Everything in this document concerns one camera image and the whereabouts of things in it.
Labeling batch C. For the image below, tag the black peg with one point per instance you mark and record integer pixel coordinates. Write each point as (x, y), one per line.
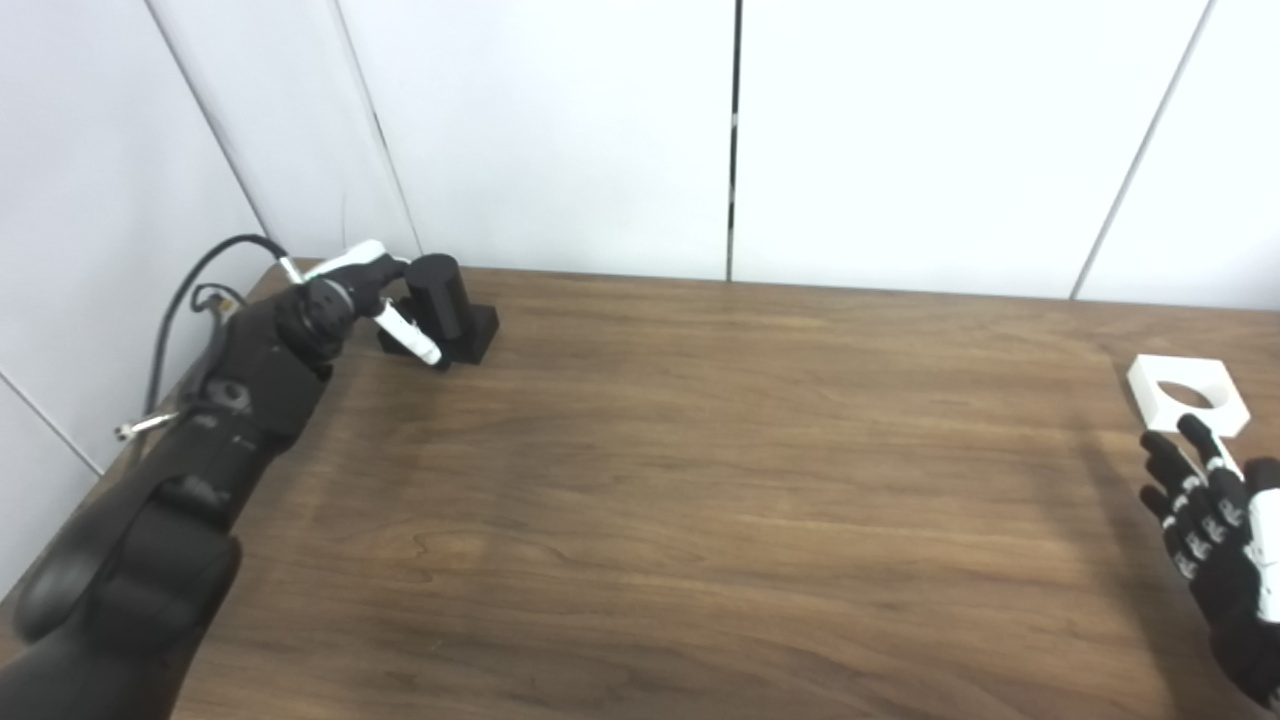
(440, 300)

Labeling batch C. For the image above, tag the white square piece with hole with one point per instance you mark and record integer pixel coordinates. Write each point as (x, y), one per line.
(1150, 385)

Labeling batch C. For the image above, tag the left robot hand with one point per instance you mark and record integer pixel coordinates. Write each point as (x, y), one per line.
(345, 285)

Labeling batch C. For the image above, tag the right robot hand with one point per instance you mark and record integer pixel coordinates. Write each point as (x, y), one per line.
(1225, 570)

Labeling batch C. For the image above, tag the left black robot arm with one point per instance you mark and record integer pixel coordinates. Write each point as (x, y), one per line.
(190, 480)

